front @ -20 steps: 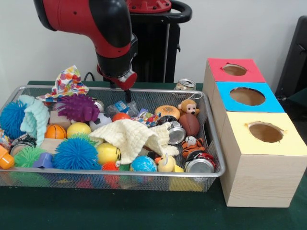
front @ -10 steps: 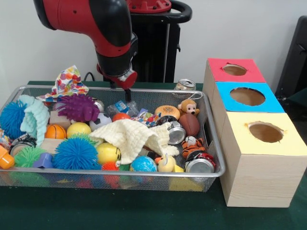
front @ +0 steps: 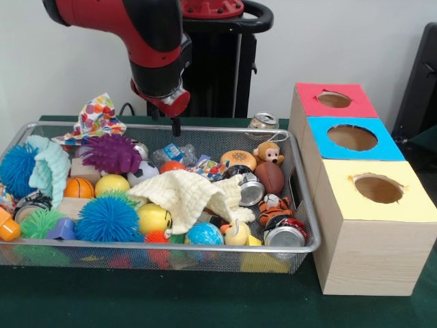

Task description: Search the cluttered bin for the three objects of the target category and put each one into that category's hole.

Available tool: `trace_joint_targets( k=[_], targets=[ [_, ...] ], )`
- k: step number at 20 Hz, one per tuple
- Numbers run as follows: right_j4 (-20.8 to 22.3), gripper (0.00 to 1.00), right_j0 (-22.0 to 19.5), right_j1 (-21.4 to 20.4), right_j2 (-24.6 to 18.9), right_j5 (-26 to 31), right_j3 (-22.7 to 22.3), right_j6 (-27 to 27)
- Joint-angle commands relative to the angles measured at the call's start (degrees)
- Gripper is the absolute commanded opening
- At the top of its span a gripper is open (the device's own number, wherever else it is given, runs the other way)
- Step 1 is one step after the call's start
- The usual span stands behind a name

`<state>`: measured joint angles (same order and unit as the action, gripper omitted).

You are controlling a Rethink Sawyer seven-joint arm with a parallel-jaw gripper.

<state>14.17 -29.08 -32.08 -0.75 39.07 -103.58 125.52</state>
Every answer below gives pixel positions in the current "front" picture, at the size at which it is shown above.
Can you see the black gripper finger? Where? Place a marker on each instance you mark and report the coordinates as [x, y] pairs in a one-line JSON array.
[[176, 127], [155, 114]]

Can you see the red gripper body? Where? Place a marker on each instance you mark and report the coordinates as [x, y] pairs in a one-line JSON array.
[[175, 102]]

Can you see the crushed clear plastic bottle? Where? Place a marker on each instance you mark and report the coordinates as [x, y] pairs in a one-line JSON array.
[[174, 153]]

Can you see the colourful dotted cloth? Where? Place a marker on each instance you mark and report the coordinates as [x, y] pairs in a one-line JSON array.
[[95, 119]]

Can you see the cream fluffy cloth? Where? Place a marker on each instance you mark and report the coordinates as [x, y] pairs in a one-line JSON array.
[[191, 198]]

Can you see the silver soda can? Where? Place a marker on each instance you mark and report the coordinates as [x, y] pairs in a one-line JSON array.
[[263, 120]]

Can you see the light teal cloth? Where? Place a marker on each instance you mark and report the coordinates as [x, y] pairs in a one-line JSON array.
[[48, 167]]

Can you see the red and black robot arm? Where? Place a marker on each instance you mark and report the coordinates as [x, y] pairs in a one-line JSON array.
[[143, 41]]

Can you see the wooden box with three holes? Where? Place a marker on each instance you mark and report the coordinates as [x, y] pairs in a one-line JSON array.
[[375, 256]]

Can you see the purple spiky ball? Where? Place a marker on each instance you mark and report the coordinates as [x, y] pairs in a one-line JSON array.
[[111, 153]]

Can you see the toy hamburger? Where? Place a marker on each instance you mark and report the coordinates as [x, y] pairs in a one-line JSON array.
[[239, 160]]

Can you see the brown monkey plush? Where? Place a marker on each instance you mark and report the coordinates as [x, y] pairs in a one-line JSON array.
[[269, 153]]

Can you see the brown toy football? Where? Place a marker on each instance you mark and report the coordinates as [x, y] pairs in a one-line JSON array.
[[270, 177]]

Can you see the orange tiger plush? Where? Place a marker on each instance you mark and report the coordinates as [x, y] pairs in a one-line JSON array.
[[273, 208]]

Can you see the dark green tablecloth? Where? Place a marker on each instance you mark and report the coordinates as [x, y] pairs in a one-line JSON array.
[[426, 136], [170, 300]]

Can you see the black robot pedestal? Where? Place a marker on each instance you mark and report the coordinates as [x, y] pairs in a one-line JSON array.
[[222, 68]]

